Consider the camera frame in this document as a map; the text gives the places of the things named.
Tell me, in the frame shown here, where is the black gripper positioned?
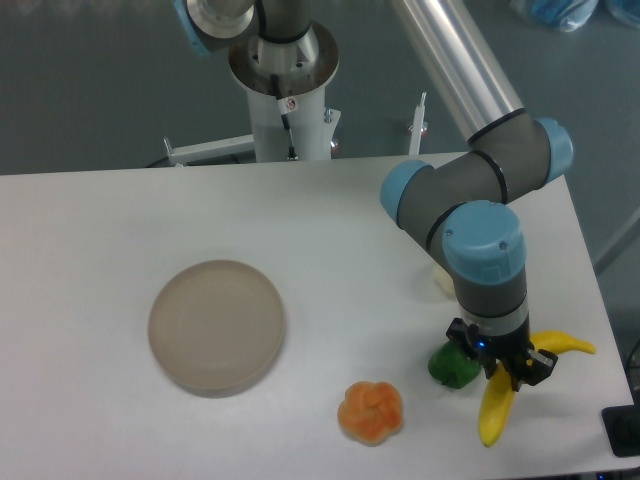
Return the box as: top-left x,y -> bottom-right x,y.
446,316 -> 557,390

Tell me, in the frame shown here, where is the yellow toy banana bunch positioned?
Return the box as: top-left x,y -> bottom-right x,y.
478,330 -> 596,447

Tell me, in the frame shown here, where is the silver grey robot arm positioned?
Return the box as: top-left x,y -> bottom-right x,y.
174,1 -> 573,390

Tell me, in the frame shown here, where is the beige round plate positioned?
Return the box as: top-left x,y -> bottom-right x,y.
147,260 -> 286,397

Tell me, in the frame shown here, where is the green toy pepper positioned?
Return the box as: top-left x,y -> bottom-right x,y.
427,342 -> 481,390

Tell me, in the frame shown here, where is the cream toy food piece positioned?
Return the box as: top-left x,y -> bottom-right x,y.
432,264 -> 455,298

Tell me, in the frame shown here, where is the black device at edge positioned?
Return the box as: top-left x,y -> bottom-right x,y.
601,405 -> 639,458

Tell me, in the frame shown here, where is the blue plastic bag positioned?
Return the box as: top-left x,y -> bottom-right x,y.
509,0 -> 639,33

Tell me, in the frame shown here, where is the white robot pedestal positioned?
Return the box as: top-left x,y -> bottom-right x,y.
165,21 -> 341,166

